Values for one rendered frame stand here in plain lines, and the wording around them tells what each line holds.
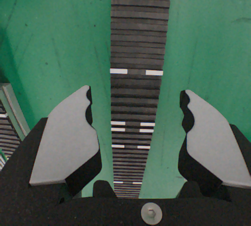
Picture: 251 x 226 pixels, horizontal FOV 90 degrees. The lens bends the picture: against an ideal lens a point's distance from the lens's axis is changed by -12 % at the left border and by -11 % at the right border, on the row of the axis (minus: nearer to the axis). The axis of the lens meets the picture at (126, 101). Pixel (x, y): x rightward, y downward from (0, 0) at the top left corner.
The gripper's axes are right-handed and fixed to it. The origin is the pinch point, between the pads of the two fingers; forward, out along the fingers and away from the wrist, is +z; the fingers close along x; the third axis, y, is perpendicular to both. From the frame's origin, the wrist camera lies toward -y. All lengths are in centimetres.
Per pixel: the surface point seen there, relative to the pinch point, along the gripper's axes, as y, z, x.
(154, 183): 26.4, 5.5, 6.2
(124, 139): 8.2, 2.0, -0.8
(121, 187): 21.6, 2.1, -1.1
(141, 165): 14.1, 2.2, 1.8
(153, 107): 3.2, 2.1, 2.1
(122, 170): 15.6, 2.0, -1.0
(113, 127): 6.2, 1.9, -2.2
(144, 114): 4.2, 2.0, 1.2
